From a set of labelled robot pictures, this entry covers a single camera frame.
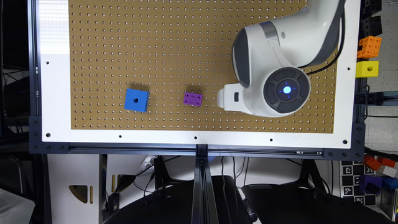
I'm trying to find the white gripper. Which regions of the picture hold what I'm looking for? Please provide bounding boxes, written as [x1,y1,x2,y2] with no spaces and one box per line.
[217,83,248,111]

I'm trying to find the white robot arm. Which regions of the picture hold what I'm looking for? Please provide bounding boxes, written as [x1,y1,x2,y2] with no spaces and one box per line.
[217,0,345,118]

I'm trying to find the purple lego-style block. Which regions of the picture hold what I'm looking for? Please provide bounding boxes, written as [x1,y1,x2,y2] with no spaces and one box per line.
[183,92,203,107]

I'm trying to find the orange lego-style block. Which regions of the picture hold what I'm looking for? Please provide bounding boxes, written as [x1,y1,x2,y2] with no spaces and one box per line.
[357,36,382,59]

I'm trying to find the purple block on floor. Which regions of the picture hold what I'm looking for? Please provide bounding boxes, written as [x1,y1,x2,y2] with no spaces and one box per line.
[359,175,383,195]

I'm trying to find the blue cube with hole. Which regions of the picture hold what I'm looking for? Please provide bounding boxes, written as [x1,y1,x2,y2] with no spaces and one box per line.
[124,88,150,113]

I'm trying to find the brown pegboard panel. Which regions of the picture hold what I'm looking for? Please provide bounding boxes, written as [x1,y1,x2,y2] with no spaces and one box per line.
[68,0,336,133]

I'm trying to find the black office chair right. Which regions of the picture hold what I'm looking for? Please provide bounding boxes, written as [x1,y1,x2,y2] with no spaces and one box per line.
[242,184,393,224]

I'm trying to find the black office chair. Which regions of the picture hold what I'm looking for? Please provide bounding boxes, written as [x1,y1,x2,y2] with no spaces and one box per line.
[104,175,251,224]
[242,184,393,224]

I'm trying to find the black office chair left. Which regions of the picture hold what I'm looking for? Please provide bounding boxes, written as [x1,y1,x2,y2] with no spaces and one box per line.
[104,175,251,224]

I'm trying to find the yellow cube with hole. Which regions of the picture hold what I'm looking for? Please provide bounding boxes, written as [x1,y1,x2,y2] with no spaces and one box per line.
[356,61,379,78]

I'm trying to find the fiducial marker sheet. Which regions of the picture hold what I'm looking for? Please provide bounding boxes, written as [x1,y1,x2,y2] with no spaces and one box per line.
[339,161,377,206]

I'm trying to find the black stacked blocks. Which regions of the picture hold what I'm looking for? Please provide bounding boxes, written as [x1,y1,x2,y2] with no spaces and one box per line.
[359,0,382,39]

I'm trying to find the orange red floor blocks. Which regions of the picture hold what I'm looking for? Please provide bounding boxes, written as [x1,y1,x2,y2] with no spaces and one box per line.
[363,155,397,177]

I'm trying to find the dark aluminium table frame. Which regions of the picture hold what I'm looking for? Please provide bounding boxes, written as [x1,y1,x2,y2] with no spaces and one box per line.
[27,0,366,224]

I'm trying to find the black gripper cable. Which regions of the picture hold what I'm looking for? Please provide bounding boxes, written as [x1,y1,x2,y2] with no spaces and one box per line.
[306,9,346,76]

